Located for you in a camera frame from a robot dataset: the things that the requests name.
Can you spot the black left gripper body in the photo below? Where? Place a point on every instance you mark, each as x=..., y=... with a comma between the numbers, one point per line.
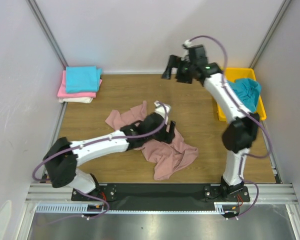
x=160, y=135

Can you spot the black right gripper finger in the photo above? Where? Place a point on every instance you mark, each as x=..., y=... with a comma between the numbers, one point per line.
x=183, y=75
x=173, y=62

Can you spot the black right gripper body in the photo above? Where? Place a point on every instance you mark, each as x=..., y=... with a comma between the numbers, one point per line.
x=181, y=70

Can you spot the dusty pink t shirt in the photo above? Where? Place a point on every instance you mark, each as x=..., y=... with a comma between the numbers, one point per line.
x=168, y=158

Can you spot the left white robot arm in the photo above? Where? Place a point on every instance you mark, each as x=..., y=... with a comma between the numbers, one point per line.
x=64, y=157

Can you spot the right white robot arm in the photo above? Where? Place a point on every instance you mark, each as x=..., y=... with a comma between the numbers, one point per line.
x=242, y=124

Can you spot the teal crumpled t shirt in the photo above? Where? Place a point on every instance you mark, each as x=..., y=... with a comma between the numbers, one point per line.
x=248, y=91

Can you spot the folded white t shirt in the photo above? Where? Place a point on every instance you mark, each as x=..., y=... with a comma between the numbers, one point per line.
x=84, y=100

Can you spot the folded teal t shirt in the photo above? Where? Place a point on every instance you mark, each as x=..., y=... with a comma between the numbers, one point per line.
x=82, y=79

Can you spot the folded pink t shirt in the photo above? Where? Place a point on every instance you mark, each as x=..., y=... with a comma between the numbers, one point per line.
x=62, y=90

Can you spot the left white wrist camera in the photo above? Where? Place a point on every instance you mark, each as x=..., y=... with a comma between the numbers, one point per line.
x=162, y=109

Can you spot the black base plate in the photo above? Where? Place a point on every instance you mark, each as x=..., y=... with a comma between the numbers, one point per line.
x=168, y=196

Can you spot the grey slotted cable duct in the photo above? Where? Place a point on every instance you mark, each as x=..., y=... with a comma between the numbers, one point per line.
x=75, y=208

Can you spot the aluminium frame rail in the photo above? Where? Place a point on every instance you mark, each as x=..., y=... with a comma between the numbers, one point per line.
x=43, y=24

